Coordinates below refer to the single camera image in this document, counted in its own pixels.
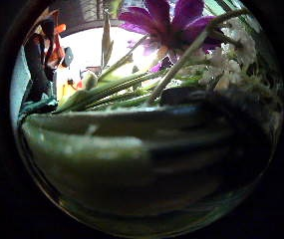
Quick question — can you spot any orange flower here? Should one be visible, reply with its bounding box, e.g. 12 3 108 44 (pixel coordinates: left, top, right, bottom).
35 11 68 69

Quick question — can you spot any purple flower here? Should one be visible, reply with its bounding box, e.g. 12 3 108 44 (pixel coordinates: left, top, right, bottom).
117 0 249 105

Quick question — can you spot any white flower cluster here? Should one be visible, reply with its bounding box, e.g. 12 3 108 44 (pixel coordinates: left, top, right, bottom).
196 18 259 93

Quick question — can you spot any bunch of green flower stems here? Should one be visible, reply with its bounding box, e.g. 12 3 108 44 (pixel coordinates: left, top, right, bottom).
53 53 195 114

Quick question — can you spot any teal cloth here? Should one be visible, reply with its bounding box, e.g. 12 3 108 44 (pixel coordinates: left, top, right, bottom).
17 97 60 118

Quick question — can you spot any yellow flower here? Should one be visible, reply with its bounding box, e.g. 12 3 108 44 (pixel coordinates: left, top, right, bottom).
60 79 85 100

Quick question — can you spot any pale green flower bud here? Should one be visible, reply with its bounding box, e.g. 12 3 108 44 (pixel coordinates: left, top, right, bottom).
81 71 100 92

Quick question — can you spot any long narrow green leaf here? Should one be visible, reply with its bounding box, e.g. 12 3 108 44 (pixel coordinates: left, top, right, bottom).
101 11 115 69

